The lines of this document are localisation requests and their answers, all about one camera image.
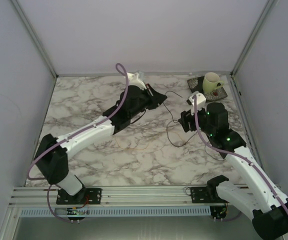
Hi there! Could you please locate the aluminium front rail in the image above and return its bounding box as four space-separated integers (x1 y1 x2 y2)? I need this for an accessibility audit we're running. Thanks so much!
8 185 194 207

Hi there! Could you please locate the dark floral square plate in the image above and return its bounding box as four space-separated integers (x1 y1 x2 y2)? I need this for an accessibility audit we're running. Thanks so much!
187 76 228 103

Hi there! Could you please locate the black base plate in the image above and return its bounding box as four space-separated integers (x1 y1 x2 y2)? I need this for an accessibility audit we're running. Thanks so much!
190 186 226 204
56 188 102 205

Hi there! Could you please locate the left aluminium corner post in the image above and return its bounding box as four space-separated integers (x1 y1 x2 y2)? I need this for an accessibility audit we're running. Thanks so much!
10 0 58 80

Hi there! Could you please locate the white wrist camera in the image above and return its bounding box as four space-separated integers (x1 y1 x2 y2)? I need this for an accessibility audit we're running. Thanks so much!
186 91 206 109
127 72 146 90

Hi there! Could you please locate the left controller board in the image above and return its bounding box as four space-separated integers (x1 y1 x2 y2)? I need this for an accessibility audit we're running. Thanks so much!
66 207 89 224

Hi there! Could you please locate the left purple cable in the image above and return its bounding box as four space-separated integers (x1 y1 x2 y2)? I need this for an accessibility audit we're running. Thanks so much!
27 62 130 223

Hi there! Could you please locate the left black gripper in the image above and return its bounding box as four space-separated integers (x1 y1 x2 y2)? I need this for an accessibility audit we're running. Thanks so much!
129 83 168 119

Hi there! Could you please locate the controller board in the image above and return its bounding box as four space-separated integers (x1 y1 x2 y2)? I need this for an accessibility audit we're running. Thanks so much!
210 202 229 222
66 207 89 224

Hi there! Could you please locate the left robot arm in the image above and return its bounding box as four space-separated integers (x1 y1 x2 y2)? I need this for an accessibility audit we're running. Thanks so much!
35 84 167 198

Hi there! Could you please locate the grey slotted cable duct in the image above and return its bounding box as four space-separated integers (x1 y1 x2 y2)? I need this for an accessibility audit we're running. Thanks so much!
20 206 213 218

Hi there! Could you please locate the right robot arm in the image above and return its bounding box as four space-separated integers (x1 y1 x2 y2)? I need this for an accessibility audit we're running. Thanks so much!
179 101 288 240

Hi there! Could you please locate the purple cable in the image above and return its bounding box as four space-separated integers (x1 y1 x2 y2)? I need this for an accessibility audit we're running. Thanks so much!
192 93 288 240
27 62 130 223

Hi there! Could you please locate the dark thin wire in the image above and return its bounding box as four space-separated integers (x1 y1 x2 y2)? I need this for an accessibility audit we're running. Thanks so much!
162 90 225 161

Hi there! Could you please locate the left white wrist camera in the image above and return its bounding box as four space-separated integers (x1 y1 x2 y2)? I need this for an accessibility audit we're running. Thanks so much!
127 72 146 90

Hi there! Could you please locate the light green mug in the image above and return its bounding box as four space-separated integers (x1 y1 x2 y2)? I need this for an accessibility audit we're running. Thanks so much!
202 72 224 94

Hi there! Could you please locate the aluminium corner post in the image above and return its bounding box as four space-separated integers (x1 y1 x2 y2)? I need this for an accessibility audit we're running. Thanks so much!
10 0 58 80
230 0 279 78

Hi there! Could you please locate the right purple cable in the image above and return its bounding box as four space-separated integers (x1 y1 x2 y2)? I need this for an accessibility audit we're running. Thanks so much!
192 93 288 240

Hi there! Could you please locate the right controller board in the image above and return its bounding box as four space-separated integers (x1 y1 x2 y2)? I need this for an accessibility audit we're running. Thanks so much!
210 202 229 222

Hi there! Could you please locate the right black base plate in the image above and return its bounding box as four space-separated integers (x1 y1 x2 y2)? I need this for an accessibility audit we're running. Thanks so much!
190 186 226 204

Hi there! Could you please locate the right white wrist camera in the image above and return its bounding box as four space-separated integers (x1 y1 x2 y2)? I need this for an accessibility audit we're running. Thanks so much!
186 91 206 109

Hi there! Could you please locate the right aluminium corner post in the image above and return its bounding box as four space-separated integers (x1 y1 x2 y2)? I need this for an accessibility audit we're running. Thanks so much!
230 0 279 78

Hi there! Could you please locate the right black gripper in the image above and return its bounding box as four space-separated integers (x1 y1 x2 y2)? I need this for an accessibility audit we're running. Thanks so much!
178 103 215 137

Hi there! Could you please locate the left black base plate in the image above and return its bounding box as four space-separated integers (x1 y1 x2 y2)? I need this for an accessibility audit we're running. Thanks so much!
56 188 102 205

